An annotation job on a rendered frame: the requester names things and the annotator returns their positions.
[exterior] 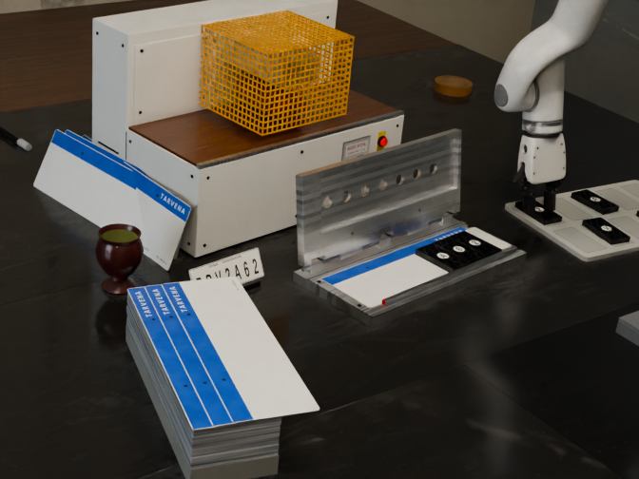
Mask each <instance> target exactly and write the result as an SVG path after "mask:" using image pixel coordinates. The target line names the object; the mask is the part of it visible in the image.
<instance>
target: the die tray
mask: <svg viewBox="0 0 639 479"><path fill-rule="evenodd" d="M587 189H588V190H590V191H591V192H593V193H595V194H597V195H599V196H600V197H602V198H604V199H606V200H608V201H611V202H613V203H615V204H617V205H618V206H619V209H618V211H616V212H612V213H609V214H606V215H602V214H600V213H598V212H596V211H595V210H593V209H591V208H589V207H587V206H586V205H584V204H583V203H581V202H579V201H576V200H574V199H572V198H571V193H573V192H577V191H581V190H585V189H581V190H576V191H571V192H566V193H561V194H556V198H555V210H554V211H553V212H555V213H557V214H558V215H560V216H561V217H562V221H561V222H557V223H552V224H547V225H543V224H542V223H540V222H539V221H537V220H535V219H533V218H532V217H530V216H529V215H527V214H525V213H524V212H522V211H521V210H519V209H518V208H516V207H514V206H515V201H514V202H509V203H506V205H505V210H506V211H508V212H509V213H511V214H512V215H514V216H516V217H517V218H519V219H520V220H522V221H524V222H525V223H527V224H528V225H529V226H530V227H532V228H533V229H535V230H536V231H538V232H539V233H541V234H542V235H544V236H545V237H547V238H548V239H550V240H552V241H553V242H555V243H557V244H558V245H560V246H561V247H563V248H564V249H566V250H567V251H569V252H570V253H572V254H573V255H575V256H576V257H578V258H579V259H581V260H583V261H593V260H598V259H605V258H609V257H614V256H618V255H623V254H626V253H631V252H635V251H639V217H637V216H636V213H637V211H639V181H637V180H633V181H628V182H619V183H613V184H608V185H602V186H597V187H592V188H587ZM594 218H603V219H604V220H606V221H607V222H609V223H610V224H612V225H613V226H615V227H616V228H618V229H619V230H621V231H622V232H624V233H625V234H627V235H628V236H630V240H629V242H624V243H618V244H613V245H610V244H609V243H607V242H606V241H604V240H603V239H601V238H600V237H598V236H597V235H595V234H594V233H592V231H590V230H589V229H588V228H586V227H585V226H583V225H582V222H583V220H588V219H594Z"/></svg>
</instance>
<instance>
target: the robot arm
mask: <svg viewBox="0 0 639 479"><path fill-rule="evenodd" d="M608 2H609V0H559V1H558V4H557V6H556V8H555V11H554V13H553V15H552V18H551V19H550V20H549V21H548V22H546V23H545V24H544V25H542V26H540V27H539V28H537V29H535V30H534V31H532V32H531V33H530V34H528V35H527V36H526V37H525V38H524V39H522V40H521V41H520V42H519V43H518V44H517V45H516V47H515V48H514V49H513V51H512V52H511V53H510V55H509V57H508V58H507V60H506V62H505V64H504V67H503V68H502V70H501V72H500V75H499V77H498V80H497V82H496V85H495V90H494V101H495V103H496V105H497V107H498V108H500V109H501V110H503V111H505V112H520V111H523V113H522V130H525V131H524V135H522V139H521V144H520V148H519V155H518V167H517V174H516V176H515V177H514V179H513V185H515V186H516V187H517V188H518V189H519V190H520V192H521V194H522V195H524V204H523V211H524V213H527V214H530V215H534V214H535V197H534V196H533V193H534V189H535V186H536V185H537V184H539V183H545V184H546V188H547V190H544V205H545V206H546V207H548V208H549V209H551V210H552V211H554V210H555V198H556V192H558V190H559V188H558V187H559V186H560V184H561V183H562V181H564V179H565V178H566V177H567V176H568V172H567V170H566V150H565V142H564V137H563V134H562V133H560V131H562V129H563V105H564V83H565V58H564V57H562V56H563V55H565V54H567V53H569V52H571V51H574V50H576V49H578V48H581V47H583V46H584V45H586V44H587V43H588V41H589V40H590V38H591V37H592V35H593V33H594V31H595V29H596V26H597V24H598V22H599V20H600V18H601V16H602V14H603V12H604V10H605V8H606V5H607V3H608ZM522 181H524V182H523V183H522ZM529 184H530V189H529V188H528V186H529Z"/></svg>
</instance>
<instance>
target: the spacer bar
mask: <svg viewBox="0 0 639 479"><path fill-rule="evenodd" d="M465 231H466V232H468V233H470V234H472V235H474V236H476V237H478V238H480V239H482V240H485V241H487V242H488V243H490V244H492V245H494V246H496V247H498V248H500V249H502V251H503V250H506V249H508V248H511V247H512V246H511V245H510V244H509V243H507V242H505V241H503V240H501V239H498V238H496V237H494V236H492V235H490V234H487V233H485V232H483V231H481V230H479V229H477V228H475V227H473V228H470V229H468V230H465Z"/></svg>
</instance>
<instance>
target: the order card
mask: <svg viewBox="0 0 639 479"><path fill-rule="evenodd" d="M189 275H190V280H200V279H210V278H227V277H236V278H238V280H239V282H240V283H241V284H243V283H246V282H248V281H251V280H254V279H256V278H261V277H263V276H264V272H263V269H262V264H261V256H260V252H259V248H254V249H251V250H248V251H245V252H242V253H239V254H237V255H234V256H231V257H228V258H225V259H220V260H217V261H214V262H211V263H208V264H206V265H203V266H200V267H197V268H194V269H191V270H189Z"/></svg>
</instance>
